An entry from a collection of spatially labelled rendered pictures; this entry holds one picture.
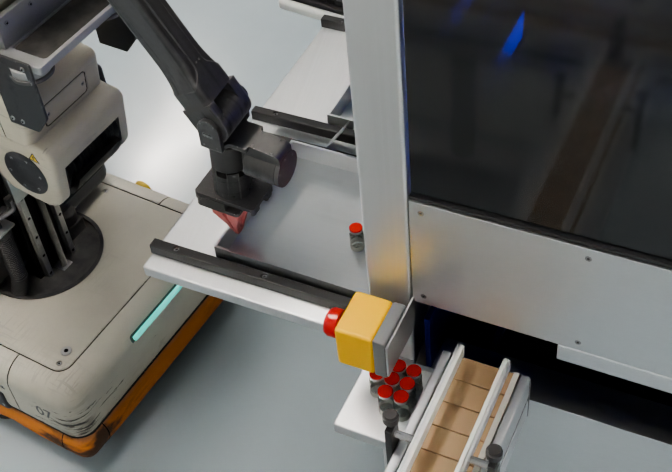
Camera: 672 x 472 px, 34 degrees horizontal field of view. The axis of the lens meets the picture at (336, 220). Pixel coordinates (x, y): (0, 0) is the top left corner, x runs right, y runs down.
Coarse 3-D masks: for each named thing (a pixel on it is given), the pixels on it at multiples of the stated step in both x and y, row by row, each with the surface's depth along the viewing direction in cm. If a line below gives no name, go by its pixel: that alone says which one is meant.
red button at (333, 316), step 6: (330, 312) 146; (336, 312) 145; (342, 312) 146; (324, 318) 146; (330, 318) 145; (336, 318) 145; (324, 324) 145; (330, 324) 145; (336, 324) 145; (324, 330) 146; (330, 330) 145; (330, 336) 146
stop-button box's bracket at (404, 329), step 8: (408, 304) 144; (408, 312) 144; (400, 320) 142; (408, 320) 145; (400, 328) 143; (408, 328) 146; (392, 336) 141; (400, 336) 144; (408, 336) 147; (392, 344) 141; (400, 344) 145; (392, 352) 142; (400, 352) 146; (392, 360) 143; (392, 368) 144
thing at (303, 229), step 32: (320, 160) 185; (352, 160) 181; (288, 192) 181; (320, 192) 180; (352, 192) 180; (256, 224) 176; (288, 224) 176; (320, 224) 175; (224, 256) 170; (256, 256) 172; (288, 256) 171; (320, 256) 171; (352, 256) 170; (320, 288) 164; (352, 288) 161
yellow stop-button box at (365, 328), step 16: (352, 304) 144; (368, 304) 144; (384, 304) 144; (400, 304) 143; (352, 320) 142; (368, 320) 142; (384, 320) 142; (336, 336) 142; (352, 336) 141; (368, 336) 140; (384, 336) 140; (352, 352) 143; (368, 352) 142; (384, 352) 140; (368, 368) 144; (384, 368) 143
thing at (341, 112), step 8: (344, 96) 193; (336, 104) 190; (344, 104) 194; (328, 112) 189; (336, 112) 191; (344, 112) 194; (352, 112) 194; (328, 120) 189; (336, 120) 189; (344, 120) 188; (352, 120) 187; (352, 128) 188
